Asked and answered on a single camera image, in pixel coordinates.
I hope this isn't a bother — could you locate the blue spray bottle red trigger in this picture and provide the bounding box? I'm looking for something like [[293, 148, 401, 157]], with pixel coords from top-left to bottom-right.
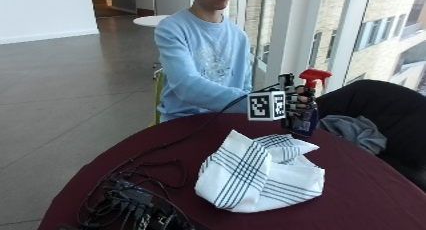
[[290, 68, 333, 139]]

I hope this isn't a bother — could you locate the white marker cube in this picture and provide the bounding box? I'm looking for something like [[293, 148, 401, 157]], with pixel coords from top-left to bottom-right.
[[247, 90, 288, 122]]

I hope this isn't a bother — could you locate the grey cloth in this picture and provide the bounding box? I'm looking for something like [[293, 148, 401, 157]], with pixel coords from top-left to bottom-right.
[[318, 114, 389, 155]]

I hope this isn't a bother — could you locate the black armchair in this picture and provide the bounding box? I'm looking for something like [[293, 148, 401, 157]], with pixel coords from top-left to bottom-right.
[[314, 79, 426, 193]]

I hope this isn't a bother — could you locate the white striped kitchen towel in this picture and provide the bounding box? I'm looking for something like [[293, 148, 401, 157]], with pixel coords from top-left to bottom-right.
[[193, 129, 326, 214]]

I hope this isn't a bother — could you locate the the person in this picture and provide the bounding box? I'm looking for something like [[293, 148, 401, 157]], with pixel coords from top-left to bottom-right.
[[153, 0, 253, 123]]

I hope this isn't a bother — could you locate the dark red tablecloth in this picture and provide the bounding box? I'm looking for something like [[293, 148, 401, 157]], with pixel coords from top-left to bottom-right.
[[38, 112, 426, 230]]

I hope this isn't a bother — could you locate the green chair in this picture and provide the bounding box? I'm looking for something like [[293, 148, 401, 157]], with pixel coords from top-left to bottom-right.
[[149, 68, 167, 127]]

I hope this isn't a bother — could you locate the white round table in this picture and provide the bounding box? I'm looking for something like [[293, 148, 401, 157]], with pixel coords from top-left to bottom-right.
[[132, 14, 172, 28]]

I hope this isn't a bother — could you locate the black cable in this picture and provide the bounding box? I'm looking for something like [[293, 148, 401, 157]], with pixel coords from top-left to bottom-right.
[[77, 83, 282, 224]]

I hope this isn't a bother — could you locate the black electronics hub with cables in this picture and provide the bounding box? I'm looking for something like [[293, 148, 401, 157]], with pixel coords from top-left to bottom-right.
[[55, 176, 197, 230]]

